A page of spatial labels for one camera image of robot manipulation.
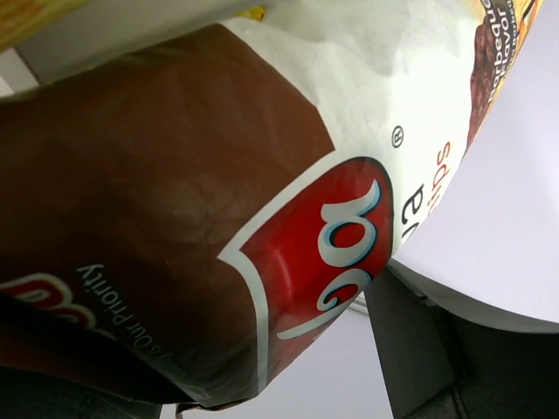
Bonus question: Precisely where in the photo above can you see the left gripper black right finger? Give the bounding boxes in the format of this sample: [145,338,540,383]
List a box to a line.
[365,261,558,418]

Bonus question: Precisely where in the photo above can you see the brown Chuba cassava bag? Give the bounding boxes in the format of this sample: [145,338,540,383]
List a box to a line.
[1,1,542,409]

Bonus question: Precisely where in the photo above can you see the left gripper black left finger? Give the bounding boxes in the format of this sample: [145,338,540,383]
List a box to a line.
[1,367,162,419]

